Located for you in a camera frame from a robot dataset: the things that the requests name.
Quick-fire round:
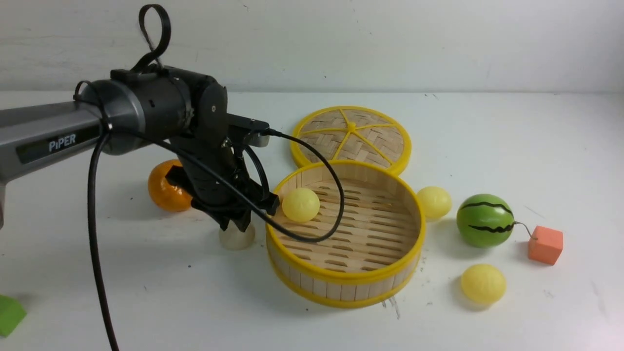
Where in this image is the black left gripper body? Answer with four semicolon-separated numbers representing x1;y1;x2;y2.
166;114;279;231

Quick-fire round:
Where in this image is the white toy bun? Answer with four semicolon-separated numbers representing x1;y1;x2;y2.
218;222;255;251

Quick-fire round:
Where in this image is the yellow toy bun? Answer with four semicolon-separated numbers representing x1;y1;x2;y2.
417;186;452;221
281;188;320;223
460;264;507;305

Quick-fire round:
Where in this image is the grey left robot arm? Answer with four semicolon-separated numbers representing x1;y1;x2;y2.
0;67;279;231

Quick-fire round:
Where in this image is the bamboo steamer lid yellow rim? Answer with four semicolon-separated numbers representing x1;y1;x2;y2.
292;106;412;175

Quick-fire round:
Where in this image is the bamboo steamer tray yellow rim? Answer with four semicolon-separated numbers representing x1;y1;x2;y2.
266;160;426;308

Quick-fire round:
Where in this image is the orange toy tangerine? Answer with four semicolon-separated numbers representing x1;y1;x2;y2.
147;158;192;213

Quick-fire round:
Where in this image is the green foam cube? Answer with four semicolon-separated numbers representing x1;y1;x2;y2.
0;295;27;338

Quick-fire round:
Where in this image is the green toy watermelon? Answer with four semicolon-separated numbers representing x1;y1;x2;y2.
456;194;515;249

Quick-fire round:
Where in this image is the orange foam cube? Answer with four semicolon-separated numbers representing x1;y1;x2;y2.
527;225;564;265

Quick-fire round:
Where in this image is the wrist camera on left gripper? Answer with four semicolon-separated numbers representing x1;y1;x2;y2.
227;114;270;148

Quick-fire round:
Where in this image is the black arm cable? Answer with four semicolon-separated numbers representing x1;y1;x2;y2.
73;4;345;351

